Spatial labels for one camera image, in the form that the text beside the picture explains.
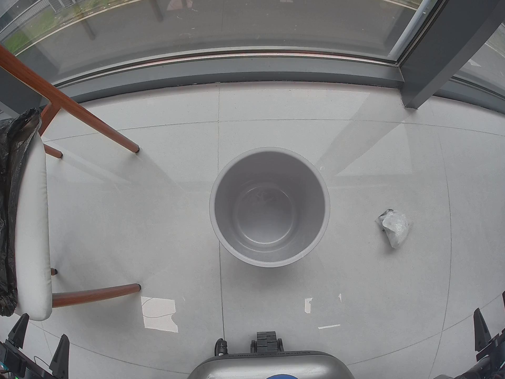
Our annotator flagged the black plastic bag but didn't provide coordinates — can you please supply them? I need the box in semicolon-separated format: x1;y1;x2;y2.
0;108;43;317

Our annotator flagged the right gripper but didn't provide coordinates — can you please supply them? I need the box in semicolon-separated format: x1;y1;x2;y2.
473;291;505;375

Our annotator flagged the white cushioned wooden chair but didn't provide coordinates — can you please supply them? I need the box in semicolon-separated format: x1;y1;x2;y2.
0;44;142;322

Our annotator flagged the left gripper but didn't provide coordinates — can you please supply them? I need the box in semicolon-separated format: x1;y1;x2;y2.
0;313;71;379

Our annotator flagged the window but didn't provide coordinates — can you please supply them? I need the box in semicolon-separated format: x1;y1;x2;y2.
0;0;505;116

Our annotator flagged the crumpled clear plastic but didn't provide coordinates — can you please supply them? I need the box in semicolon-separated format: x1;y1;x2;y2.
375;208;411;249

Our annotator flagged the white trash bin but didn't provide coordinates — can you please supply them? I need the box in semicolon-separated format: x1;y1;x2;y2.
209;147;331;268

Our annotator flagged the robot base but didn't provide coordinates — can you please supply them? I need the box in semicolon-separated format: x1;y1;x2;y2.
189;331;354;379

